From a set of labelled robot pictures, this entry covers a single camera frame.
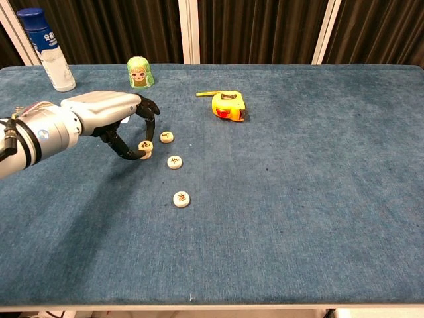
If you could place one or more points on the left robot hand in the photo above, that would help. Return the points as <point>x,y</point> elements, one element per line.
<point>106,109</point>

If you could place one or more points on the green nesting doll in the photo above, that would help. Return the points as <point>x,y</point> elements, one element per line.
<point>140,74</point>

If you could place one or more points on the clear bottle with blue cap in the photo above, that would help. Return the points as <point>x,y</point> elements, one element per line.
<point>54,63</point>

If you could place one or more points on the black pleated curtain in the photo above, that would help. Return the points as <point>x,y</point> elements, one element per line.
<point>10,49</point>
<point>381,30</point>
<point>116,30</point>
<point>258,30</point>

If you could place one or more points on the yellow tape measure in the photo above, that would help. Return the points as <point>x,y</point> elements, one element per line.
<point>228,106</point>

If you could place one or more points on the blue felt table cloth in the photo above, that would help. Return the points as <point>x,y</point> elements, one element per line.
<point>265,198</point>

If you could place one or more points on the white metal frame post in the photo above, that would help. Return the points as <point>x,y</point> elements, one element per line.
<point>13,23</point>
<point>189,30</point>
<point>326,30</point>

